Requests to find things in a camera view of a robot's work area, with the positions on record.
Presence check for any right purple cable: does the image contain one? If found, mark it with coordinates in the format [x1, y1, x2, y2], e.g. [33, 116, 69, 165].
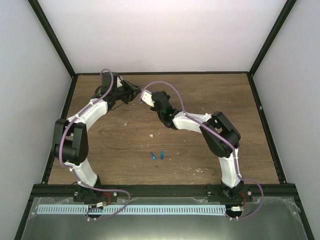
[140, 80, 265, 221]

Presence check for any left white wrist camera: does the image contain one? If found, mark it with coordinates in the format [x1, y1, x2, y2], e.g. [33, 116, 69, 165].
[116, 76, 123, 88]

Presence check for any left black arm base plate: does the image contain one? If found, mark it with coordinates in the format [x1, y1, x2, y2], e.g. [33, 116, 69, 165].
[73, 189, 117, 203]

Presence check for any blue battery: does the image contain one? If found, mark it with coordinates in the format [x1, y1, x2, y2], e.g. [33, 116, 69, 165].
[150, 152, 157, 161]
[160, 151, 165, 160]

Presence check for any left blue battery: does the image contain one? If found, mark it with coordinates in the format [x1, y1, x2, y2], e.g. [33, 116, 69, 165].
[150, 152, 157, 161]

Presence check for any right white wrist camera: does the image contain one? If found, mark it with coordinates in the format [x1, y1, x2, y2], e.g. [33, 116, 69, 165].
[140, 89, 155, 107]

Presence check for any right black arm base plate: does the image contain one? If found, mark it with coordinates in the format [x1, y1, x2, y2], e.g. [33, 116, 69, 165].
[207, 190, 254, 203]

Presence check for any clear plastic sheet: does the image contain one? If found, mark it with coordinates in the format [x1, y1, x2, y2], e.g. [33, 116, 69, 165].
[22, 197, 307, 240]

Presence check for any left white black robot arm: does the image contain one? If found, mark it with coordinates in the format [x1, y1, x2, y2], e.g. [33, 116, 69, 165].
[51, 68, 141, 202]

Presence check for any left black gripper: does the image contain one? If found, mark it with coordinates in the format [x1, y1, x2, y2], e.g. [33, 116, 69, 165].
[112, 80, 140, 105]

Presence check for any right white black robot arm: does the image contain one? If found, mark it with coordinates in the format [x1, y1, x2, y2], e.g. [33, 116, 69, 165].
[141, 90, 244, 202]

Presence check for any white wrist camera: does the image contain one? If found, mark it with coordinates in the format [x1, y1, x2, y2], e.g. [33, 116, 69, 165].
[116, 76, 123, 88]
[140, 89, 155, 107]

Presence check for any black aluminium frame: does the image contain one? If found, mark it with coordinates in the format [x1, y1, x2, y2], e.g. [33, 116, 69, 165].
[15, 0, 314, 240]

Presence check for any light blue slotted cable duct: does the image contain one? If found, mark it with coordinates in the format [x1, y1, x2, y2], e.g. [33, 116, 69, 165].
[36, 204, 226, 216]

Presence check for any right blue battery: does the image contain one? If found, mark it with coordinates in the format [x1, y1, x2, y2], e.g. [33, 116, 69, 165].
[160, 151, 165, 160]

